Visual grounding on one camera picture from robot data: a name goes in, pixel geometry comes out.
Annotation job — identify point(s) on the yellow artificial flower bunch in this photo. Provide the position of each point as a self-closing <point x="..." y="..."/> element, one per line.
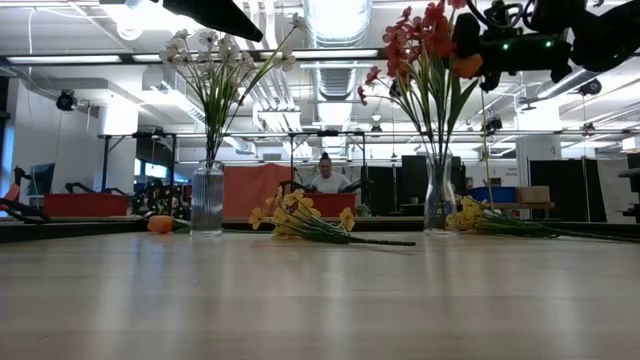
<point x="300" y="225"/>
<point x="500" y="228"/>

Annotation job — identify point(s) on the black partition panel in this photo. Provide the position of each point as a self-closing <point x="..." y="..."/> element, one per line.
<point x="565" y="190"/>

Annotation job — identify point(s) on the black aluminium rig frame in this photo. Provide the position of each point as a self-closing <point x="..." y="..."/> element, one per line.
<point x="75" y="231"/>

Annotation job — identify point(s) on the silver ceiling air duct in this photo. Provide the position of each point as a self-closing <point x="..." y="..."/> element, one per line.
<point x="336" y="30"/>

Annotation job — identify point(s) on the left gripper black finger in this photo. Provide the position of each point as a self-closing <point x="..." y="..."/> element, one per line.
<point x="215" y="17"/>

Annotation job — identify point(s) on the cardboard box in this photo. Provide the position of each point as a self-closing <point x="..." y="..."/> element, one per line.
<point x="533" y="194"/>

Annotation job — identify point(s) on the red plastic bin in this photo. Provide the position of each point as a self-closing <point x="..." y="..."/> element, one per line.
<point x="335" y="205"/>
<point x="85" y="205"/>

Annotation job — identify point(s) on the red fabric panel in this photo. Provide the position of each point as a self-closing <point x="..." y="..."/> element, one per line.
<point x="250" y="190"/>

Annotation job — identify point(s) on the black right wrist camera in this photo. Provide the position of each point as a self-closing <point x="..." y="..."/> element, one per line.
<point x="555" y="15"/>

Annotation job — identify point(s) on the smooth clear glass vase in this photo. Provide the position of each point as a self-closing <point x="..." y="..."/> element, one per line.
<point x="440" y="210"/>

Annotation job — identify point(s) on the black security camera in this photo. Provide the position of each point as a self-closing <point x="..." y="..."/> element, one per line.
<point x="65" y="100"/>
<point x="590" y="87"/>

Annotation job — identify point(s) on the dark computer monitor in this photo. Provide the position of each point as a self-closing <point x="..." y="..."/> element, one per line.
<point x="42" y="179"/>

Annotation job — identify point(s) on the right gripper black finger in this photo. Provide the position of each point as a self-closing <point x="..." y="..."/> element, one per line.
<point x="467" y="35"/>

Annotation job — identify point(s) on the orange artificial tulip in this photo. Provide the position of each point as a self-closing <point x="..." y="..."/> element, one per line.
<point x="160" y="224"/>
<point x="467" y="66"/>

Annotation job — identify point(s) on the blue plastic bin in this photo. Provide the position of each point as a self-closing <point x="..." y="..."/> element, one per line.
<point x="492" y="195"/>

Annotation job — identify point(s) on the ribbed clear glass vase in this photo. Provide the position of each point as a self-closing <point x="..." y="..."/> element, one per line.
<point x="207" y="200"/>

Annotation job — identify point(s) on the person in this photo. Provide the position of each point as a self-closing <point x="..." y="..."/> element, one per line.
<point x="330" y="182"/>

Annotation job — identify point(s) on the long ceiling light strip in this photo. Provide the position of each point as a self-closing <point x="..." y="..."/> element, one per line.
<point x="65" y="59"/>
<point x="325" y="53"/>

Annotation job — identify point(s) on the black metal gantry frame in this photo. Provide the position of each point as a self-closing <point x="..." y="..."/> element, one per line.
<point x="105" y="160"/>
<point x="327" y="133"/>

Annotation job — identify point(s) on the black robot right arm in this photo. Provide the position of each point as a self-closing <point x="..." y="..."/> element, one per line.
<point x="607" y="47"/>

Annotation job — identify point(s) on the white artificial flower bunch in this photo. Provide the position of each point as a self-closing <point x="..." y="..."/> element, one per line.
<point x="216" y="115"/>

